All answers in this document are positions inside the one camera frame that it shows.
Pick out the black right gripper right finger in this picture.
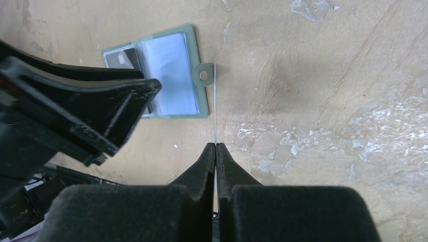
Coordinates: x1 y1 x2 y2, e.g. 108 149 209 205
216 143 381 241

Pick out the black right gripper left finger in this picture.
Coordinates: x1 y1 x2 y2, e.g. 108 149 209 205
36 143 216 241

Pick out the black VIP card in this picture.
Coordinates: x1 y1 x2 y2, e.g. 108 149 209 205
102 46 150 79
213 63 218 144

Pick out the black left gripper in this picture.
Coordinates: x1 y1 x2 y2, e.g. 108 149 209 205
1 56 162 239

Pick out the teal card holder wallet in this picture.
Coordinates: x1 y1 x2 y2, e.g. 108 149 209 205
101 24 213 119

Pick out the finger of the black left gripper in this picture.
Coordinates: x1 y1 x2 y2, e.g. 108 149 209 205
1 41 144 81

